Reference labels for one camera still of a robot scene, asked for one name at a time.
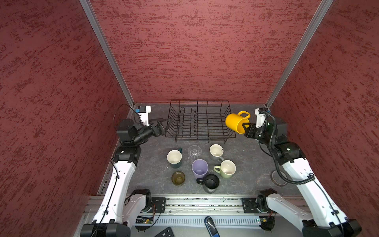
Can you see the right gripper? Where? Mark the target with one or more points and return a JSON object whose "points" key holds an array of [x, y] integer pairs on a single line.
{"points": [[247, 129]]}

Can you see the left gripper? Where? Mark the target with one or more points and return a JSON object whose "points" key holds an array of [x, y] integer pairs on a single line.
{"points": [[161, 131]]}

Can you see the yellow mug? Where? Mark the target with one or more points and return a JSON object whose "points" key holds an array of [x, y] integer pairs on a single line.
{"points": [[235, 121]]}

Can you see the white grey mug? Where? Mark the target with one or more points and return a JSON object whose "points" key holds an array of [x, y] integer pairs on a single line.
{"points": [[215, 152]]}

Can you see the clear glass cup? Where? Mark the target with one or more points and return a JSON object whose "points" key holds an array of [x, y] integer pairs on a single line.
{"points": [[194, 152]]}

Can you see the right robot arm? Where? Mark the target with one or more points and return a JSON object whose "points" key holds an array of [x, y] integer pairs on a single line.
{"points": [[325, 218]]}

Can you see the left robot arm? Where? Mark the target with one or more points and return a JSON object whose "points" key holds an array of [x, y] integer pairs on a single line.
{"points": [[118, 212]]}

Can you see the dark green mug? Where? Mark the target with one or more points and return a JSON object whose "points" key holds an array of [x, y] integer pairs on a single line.
{"points": [[174, 157]]}

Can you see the light green mug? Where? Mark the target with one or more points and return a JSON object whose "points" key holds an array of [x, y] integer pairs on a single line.
{"points": [[226, 169]]}

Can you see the olive glass cup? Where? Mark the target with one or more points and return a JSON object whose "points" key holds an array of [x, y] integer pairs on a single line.
{"points": [[178, 178]]}

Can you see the tape roll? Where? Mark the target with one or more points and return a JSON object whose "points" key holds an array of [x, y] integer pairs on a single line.
{"points": [[277, 180]]}

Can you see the purple cup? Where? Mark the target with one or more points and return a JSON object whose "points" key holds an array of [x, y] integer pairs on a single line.
{"points": [[200, 168]]}

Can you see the black mug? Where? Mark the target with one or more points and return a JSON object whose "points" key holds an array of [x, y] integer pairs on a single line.
{"points": [[210, 183]]}

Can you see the black blue handheld device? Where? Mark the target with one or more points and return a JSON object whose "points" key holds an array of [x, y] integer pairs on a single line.
{"points": [[210, 226]]}

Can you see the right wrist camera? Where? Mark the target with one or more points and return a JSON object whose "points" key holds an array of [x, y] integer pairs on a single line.
{"points": [[260, 117]]}

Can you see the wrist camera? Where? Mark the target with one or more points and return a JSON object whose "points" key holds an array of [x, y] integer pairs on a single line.
{"points": [[260, 117], [143, 112]]}

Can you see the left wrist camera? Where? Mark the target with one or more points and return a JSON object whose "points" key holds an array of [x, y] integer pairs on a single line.
{"points": [[143, 112]]}

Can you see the black wire dish rack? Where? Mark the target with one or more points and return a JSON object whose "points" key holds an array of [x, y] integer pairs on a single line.
{"points": [[199, 120]]}

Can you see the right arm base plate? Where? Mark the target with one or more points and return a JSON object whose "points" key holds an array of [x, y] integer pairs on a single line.
{"points": [[250, 205]]}

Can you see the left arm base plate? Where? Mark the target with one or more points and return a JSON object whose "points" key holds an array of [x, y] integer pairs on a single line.
{"points": [[156, 205]]}

